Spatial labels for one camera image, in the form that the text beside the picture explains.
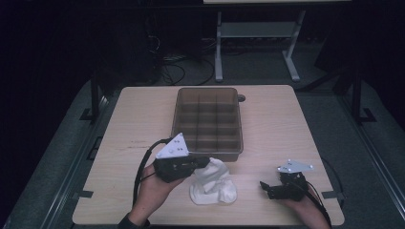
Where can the grey divided storage box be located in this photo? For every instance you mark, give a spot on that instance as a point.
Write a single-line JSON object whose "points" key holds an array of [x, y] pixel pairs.
{"points": [[207, 124]]}

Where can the person's left hand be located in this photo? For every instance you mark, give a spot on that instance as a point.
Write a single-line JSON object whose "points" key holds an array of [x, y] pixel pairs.
{"points": [[153, 194]]}

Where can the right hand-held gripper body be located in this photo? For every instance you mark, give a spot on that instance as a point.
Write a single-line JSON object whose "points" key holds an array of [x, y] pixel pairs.
{"points": [[291, 184]]}

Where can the grey metal table frame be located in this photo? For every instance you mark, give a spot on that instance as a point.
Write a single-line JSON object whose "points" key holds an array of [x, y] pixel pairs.
{"points": [[254, 29]]}

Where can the black metal stand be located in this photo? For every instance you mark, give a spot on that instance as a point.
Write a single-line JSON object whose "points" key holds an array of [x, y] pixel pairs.
{"points": [[356, 95], [94, 95]]}

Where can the dark round table grommet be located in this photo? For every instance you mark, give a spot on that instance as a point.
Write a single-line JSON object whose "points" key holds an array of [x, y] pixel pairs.
{"points": [[241, 98]]}

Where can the black table bracket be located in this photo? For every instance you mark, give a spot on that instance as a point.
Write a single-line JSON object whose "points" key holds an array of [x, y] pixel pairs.
{"points": [[332, 195], [83, 194]]}

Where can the person's right hand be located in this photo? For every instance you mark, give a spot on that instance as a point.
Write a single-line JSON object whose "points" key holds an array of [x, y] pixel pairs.
{"points": [[305, 206]]}

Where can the white cloth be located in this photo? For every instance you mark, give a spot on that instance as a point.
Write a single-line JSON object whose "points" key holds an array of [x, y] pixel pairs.
{"points": [[211, 187]]}

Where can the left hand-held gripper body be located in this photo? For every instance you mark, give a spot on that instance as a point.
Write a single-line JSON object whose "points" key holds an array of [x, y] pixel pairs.
{"points": [[173, 165]]}

